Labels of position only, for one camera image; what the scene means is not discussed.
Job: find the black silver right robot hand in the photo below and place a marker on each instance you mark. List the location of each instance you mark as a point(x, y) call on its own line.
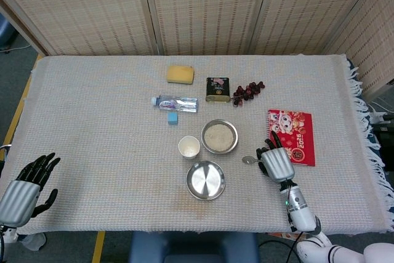
point(278, 164)

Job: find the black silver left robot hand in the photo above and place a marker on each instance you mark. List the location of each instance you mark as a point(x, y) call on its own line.
point(18, 203)

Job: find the metal spoon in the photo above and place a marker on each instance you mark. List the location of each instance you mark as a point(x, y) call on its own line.
point(246, 160)

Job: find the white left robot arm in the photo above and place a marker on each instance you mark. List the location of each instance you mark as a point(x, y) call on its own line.
point(7, 232)

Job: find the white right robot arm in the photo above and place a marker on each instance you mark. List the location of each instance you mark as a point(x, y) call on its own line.
point(300, 210)

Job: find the metal bowl holding rice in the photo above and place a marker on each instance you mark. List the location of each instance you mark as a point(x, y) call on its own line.
point(235, 135)

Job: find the white paper cup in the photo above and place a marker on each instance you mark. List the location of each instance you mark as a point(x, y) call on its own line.
point(189, 147)

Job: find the white plastic floor object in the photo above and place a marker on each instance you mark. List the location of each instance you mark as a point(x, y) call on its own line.
point(34, 241)

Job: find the red 2025 spiral calendar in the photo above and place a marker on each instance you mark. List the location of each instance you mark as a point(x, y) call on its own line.
point(295, 121)

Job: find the chrome metal tube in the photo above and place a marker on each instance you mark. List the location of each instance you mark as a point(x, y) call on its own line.
point(4, 146)

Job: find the orange printed package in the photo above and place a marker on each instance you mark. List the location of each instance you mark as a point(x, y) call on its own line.
point(277, 234)

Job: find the empty metal plate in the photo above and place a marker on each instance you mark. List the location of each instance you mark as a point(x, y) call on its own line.
point(205, 180)

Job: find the purple grape bunch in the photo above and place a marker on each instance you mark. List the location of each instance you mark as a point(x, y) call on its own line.
point(246, 90)

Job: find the yellow floor tape strip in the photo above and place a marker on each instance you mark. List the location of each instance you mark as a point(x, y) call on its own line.
point(98, 247)

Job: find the black luncheon meat can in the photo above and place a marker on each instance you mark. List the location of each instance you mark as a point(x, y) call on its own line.
point(218, 89)

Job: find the black box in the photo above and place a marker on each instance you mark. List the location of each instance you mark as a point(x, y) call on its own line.
point(384, 136)

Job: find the white woven fringed tablecloth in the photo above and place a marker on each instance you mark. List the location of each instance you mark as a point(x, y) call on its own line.
point(92, 121)

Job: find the white power strip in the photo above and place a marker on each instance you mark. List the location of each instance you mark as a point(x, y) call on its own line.
point(378, 117)

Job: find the blue cube block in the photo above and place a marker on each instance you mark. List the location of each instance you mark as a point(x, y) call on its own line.
point(172, 119)

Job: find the clear plastic water bottle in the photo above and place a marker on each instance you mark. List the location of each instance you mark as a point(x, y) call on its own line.
point(178, 103)

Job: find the yellow sponge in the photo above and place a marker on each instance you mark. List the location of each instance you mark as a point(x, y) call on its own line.
point(180, 75)

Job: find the bamboo folding screen panel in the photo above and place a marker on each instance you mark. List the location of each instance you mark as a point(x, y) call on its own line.
point(77, 10)
point(209, 10)
point(314, 10)
point(372, 44)

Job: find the blue office chair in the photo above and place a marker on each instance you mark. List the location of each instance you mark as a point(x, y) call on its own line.
point(4, 32)

